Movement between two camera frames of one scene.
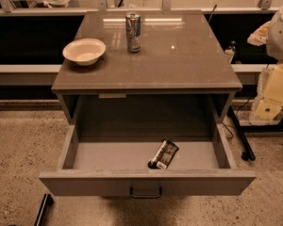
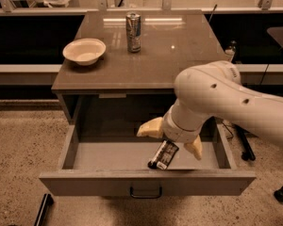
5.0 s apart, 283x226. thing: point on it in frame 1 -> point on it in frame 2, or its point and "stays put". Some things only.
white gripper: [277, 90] -> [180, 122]
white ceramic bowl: [86, 52] stays put
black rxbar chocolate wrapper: [163, 155] stays put
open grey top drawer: [113, 160] stays put
